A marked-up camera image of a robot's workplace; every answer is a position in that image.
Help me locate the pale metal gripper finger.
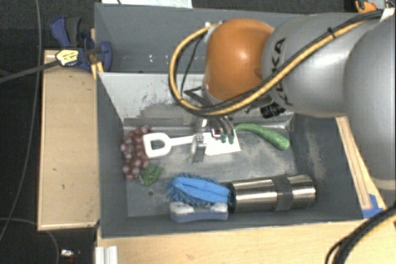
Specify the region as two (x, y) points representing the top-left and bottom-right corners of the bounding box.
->
(197, 118), (209, 136)
(191, 134), (207, 164)

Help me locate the white toy shovel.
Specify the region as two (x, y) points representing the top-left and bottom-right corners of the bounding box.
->
(142, 129), (242, 160)

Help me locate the blue chenille cloth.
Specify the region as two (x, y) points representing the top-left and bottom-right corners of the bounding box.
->
(165, 172), (233, 207)

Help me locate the green toy cucumber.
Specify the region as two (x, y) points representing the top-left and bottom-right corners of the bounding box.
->
(234, 123), (291, 151)

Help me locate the purple toy grape bunch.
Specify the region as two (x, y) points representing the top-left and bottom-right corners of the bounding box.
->
(119, 124), (165, 187)

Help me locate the stainless steel cup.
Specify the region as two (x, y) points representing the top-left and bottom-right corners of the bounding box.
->
(229, 174), (317, 214)

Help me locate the grey metal bin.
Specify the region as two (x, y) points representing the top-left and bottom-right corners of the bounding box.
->
(93, 2), (366, 238)

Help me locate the pale wood board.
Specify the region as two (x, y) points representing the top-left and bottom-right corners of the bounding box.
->
(37, 49), (101, 231)

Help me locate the black cylinder on white bracket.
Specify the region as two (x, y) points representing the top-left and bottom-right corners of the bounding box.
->
(260, 101), (288, 119)

